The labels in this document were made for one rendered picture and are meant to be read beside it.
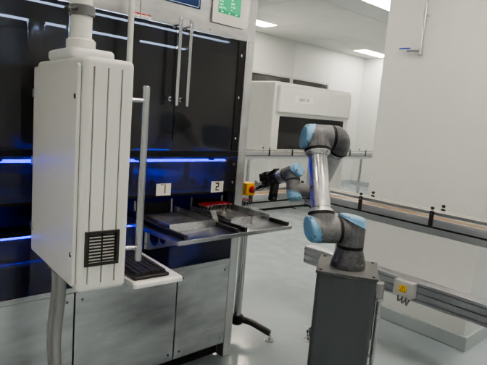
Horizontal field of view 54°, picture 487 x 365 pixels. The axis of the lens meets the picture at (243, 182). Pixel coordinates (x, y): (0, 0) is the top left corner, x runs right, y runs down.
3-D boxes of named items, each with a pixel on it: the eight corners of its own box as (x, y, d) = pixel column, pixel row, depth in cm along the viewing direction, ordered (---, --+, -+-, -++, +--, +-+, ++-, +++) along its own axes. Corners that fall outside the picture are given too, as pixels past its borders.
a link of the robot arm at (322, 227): (346, 241, 199) (337, 120, 214) (311, 240, 196) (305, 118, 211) (334, 245, 210) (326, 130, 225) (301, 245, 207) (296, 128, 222)
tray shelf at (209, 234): (120, 221, 229) (120, 217, 229) (230, 210, 276) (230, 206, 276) (177, 245, 194) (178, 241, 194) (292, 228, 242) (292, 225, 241)
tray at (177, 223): (130, 216, 232) (130, 209, 232) (174, 212, 250) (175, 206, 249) (169, 232, 207) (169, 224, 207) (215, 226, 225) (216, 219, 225)
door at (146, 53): (78, 149, 203) (82, 6, 195) (170, 150, 234) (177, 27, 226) (79, 149, 202) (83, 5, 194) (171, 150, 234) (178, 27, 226)
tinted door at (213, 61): (171, 150, 235) (178, 27, 226) (236, 150, 264) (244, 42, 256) (172, 150, 234) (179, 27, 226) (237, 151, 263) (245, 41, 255)
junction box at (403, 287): (392, 292, 278) (393, 278, 276) (396, 291, 281) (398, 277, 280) (411, 300, 269) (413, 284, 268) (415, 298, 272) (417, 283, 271)
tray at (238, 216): (189, 211, 254) (190, 205, 253) (227, 208, 271) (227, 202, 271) (230, 225, 229) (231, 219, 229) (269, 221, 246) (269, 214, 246)
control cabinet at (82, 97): (27, 253, 189) (31, 51, 178) (76, 248, 201) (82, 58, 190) (71, 296, 150) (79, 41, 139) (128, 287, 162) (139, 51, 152)
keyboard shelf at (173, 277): (67, 258, 194) (67, 251, 194) (130, 250, 211) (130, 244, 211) (111, 295, 160) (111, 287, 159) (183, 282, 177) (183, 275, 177)
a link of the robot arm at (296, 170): (295, 175, 241) (294, 159, 244) (280, 181, 249) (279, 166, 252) (306, 178, 246) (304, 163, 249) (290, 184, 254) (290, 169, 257)
